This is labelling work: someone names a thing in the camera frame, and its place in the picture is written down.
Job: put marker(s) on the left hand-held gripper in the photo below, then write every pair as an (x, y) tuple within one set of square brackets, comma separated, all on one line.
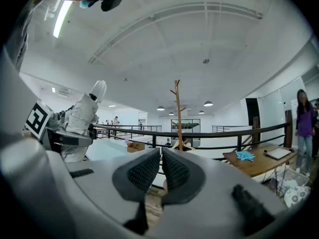
[(37, 119)]

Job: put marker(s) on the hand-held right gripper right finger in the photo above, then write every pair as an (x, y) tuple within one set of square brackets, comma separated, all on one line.
[(179, 175)]

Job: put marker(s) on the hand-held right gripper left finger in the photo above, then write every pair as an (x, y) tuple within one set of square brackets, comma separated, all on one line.
[(139, 175)]

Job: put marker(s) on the brown wooden coat stand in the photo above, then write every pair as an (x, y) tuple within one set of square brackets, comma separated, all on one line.
[(178, 113)]

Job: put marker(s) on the dark wooden compartment box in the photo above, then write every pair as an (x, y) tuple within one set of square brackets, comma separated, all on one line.
[(135, 147)]

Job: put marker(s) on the light wooden clothes hanger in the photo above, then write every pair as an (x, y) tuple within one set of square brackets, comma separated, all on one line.
[(185, 146)]

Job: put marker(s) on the ceiling air vent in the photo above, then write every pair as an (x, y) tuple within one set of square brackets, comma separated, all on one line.
[(65, 92)]

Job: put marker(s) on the light blue table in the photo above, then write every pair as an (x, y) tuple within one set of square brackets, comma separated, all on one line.
[(107, 149)]

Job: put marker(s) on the slim black balcony railing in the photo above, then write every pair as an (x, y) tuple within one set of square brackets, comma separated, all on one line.
[(224, 127), (149, 128)]

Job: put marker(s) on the dark framed window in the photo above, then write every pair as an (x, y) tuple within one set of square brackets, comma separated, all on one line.
[(185, 126)]

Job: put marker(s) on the pile of blue clips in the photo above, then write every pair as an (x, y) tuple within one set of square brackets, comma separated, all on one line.
[(245, 155)]

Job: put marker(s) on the large dome pendant lamp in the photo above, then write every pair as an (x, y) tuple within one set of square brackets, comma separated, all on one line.
[(160, 108), (208, 103)]

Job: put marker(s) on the person's grey sweatshirt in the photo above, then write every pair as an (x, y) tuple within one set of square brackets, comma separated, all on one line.
[(20, 46)]

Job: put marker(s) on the brown wooden table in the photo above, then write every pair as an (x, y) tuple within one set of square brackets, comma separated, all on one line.
[(261, 163)]

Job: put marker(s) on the dark doorway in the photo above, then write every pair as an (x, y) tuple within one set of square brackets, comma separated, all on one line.
[(253, 112)]

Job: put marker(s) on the grey laptop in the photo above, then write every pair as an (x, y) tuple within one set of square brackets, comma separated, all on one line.
[(277, 154)]

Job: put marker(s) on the long ceiling tube light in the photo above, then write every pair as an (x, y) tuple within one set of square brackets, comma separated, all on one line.
[(62, 19)]

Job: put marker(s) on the clear plastic storage box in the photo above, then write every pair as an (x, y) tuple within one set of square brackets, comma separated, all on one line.
[(291, 178)]

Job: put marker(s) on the round ceiling detector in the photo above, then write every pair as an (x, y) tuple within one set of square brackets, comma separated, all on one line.
[(206, 61)]

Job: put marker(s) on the patterned round plate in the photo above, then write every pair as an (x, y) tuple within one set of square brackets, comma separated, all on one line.
[(297, 197)]

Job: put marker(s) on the blue face mask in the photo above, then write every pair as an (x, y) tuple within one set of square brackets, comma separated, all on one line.
[(87, 4)]

